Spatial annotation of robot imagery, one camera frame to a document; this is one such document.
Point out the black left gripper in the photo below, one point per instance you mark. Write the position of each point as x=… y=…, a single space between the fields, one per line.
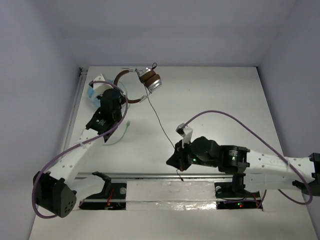
x=110 y=94

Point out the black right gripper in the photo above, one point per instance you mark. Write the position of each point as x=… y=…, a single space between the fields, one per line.
x=178 y=158

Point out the light blue headphones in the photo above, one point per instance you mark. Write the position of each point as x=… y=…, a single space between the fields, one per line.
x=96 y=101

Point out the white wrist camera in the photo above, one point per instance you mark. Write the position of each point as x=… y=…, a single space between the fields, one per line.
x=99 y=87
x=185 y=132

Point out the aluminium rail frame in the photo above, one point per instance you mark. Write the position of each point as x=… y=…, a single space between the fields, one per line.
x=83 y=72

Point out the brown silver headphones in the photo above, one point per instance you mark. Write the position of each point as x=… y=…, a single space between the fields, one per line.
x=147 y=76

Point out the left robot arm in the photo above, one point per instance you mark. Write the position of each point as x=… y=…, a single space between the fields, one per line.
x=56 y=192

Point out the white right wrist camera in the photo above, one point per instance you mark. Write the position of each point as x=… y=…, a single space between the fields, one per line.
x=185 y=132

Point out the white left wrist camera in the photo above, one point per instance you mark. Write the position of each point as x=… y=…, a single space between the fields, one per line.
x=99 y=87

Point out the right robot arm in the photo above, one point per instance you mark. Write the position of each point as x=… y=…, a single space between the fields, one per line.
x=251 y=171

